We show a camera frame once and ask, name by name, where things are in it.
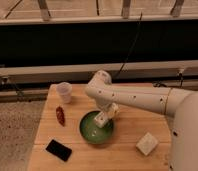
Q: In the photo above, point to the green ceramic bowl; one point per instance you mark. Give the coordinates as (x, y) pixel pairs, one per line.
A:
(91, 133)

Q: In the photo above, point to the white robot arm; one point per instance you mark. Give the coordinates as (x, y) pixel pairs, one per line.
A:
(180, 104)

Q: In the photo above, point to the white square block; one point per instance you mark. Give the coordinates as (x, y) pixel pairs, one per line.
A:
(147, 144)

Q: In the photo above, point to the red dried chili pepper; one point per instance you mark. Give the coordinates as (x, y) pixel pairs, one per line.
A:
(60, 115)

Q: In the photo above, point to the translucent plastic cup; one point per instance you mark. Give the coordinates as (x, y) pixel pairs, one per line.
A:
(64, 90)

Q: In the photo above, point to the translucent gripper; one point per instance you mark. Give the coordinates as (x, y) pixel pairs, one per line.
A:
(113, 110)

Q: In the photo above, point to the black rectangular sponge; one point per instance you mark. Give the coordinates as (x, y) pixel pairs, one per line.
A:
(59, 150)

